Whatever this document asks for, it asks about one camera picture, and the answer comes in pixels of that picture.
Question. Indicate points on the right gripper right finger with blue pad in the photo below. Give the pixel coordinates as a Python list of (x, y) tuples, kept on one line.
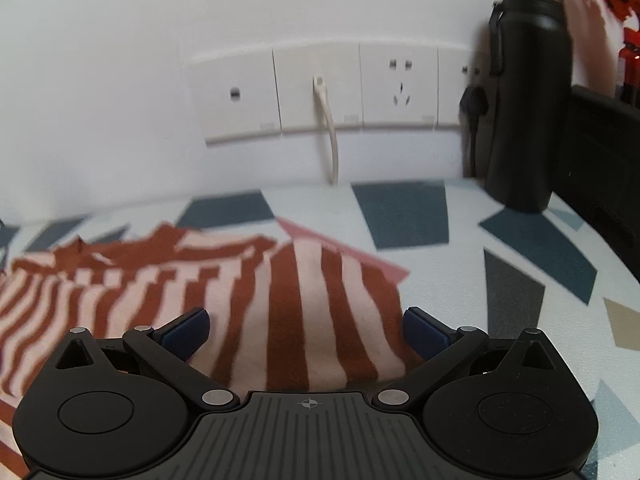
[(445, 351)]

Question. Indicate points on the black power plug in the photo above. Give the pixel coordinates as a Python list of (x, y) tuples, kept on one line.
[(474, 105)]

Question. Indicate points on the black box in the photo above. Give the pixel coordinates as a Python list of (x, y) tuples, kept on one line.
[(600, 179)]

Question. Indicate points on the black water bottle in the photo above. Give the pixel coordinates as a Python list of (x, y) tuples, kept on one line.
[(531, 57)]

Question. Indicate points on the white wall socket panel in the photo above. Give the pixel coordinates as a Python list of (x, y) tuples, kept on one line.
[(339, 85)]

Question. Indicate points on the rust white striped sweater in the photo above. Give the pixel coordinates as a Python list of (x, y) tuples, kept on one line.
[(286, 316)]

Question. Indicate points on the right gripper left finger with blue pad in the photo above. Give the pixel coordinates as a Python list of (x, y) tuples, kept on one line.
[(164, 354)]

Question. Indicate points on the geometric patterned tablecloth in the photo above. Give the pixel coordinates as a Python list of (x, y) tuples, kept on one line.
[(452, 251)]

